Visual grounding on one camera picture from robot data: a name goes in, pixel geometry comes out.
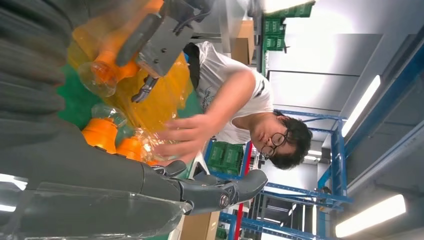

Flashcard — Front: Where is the green plastic crate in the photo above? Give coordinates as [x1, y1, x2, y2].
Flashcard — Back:
[226, 144, 245, 176]
[276, 0, 315, 18]
[264, 34, 286, 52]
[208, 141, 229, 174]
[264, 18, 286, 36]

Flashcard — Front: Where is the yellow film-wrapped cardboard sheet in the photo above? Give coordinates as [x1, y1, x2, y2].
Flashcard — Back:
[109, 52, 195, 133]

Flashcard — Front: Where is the person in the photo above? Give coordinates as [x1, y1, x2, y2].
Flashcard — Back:
[153, 41, 314, 171]

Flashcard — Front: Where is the brown cardboard carton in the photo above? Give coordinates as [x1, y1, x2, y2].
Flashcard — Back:
[230, 19, 256, 65]

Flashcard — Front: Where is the brown cardboard box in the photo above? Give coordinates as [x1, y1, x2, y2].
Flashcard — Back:
[180, 211, 221, 240]

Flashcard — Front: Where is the blue metal shelving rack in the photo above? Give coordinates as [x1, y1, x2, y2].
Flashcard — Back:
[203, 109, 355, 240]

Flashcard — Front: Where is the long ceiling light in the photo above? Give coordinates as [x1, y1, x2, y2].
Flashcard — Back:
[334, 193, 407, 238]
[341, 74, 382, 138]

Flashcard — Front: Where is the blue overhead beam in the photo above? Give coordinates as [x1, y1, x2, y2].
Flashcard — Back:
[342, 41, 424, 158]

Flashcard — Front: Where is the red metal post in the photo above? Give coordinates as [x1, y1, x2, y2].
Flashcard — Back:
[233, 141, 253, 240]

